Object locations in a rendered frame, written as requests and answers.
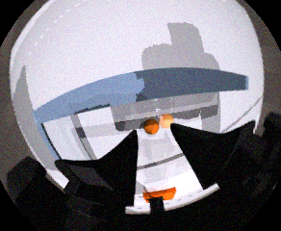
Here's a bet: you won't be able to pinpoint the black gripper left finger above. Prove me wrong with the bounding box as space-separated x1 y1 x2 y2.
53 130 138 208

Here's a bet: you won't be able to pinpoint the low clear corner walls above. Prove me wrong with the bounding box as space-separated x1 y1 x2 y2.
43 115 93 161

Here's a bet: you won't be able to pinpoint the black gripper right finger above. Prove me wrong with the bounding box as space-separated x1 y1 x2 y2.
170 119 257 190

